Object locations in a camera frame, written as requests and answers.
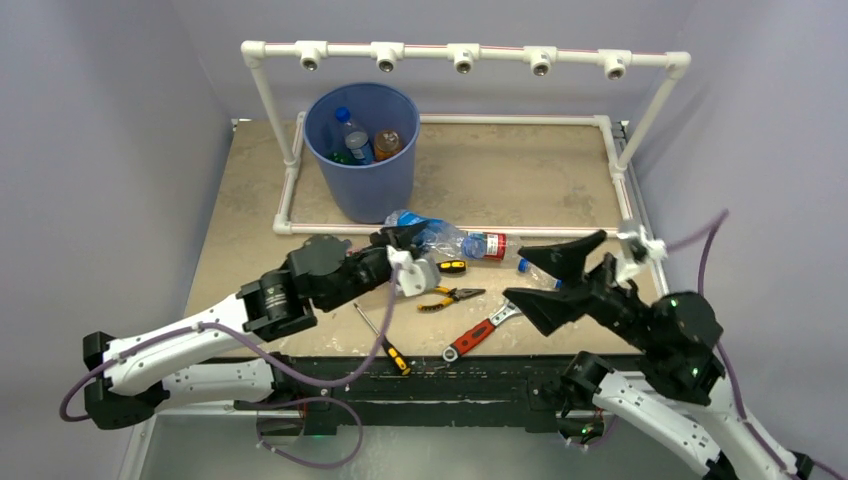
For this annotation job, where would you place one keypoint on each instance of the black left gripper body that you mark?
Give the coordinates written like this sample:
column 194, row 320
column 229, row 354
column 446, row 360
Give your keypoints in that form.
column 372, row 264

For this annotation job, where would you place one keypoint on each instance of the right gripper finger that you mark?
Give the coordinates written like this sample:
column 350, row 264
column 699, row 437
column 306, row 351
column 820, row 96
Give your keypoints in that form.
column 548, row 310
column 564, row 262

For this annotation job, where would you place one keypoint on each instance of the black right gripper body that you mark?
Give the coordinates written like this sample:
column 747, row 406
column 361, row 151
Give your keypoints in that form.
column 615, row 300

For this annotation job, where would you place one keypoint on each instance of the blue label crushed bottle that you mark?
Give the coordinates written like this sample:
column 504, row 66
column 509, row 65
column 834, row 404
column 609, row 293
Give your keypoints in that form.
column 437, row 235

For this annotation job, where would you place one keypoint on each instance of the red label clear bottle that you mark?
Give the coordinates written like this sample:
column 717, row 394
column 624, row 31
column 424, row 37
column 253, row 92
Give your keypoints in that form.
column 491, row 246

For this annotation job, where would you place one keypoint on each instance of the short orange juice bottle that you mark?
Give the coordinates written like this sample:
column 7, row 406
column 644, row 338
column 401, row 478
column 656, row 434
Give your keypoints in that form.
column 387, row 143

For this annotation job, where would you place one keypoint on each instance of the green plastic bottle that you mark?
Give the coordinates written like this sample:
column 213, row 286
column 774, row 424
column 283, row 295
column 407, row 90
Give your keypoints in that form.
column 342, row 158

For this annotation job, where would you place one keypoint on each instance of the small blue label bottle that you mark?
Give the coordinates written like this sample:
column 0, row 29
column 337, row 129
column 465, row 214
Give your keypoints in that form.
column 355, row 137

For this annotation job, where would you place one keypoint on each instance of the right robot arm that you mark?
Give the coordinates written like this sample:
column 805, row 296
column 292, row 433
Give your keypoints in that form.
column 692, row 408

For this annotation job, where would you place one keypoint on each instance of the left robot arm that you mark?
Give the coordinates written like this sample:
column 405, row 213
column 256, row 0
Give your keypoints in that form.
column 131, row 379

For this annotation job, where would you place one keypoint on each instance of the blue plastic bin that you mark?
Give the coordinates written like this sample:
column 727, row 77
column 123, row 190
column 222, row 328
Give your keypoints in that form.
column 367, row 193

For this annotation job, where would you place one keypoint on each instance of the pepsi label bottle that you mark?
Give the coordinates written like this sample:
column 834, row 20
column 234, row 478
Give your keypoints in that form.
column 537, row 277

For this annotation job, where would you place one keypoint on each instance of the yellow black screwdriver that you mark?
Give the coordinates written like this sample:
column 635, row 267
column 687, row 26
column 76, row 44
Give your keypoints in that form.
column 400, row 362

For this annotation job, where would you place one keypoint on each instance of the red adjustable wrench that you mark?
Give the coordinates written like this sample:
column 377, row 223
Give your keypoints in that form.
column 478, row 333

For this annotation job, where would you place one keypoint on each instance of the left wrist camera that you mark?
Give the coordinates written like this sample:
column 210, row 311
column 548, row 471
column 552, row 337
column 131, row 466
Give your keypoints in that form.
column 414, row 276

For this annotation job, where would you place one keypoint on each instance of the yellow handle pliers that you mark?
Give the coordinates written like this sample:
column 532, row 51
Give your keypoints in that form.
column 451, row 295

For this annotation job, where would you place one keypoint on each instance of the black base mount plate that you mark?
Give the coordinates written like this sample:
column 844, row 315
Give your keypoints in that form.
column 477, row 391

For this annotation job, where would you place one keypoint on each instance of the white PVC pipe frame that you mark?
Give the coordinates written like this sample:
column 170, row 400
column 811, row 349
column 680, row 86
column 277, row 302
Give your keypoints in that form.
column 464, row 57

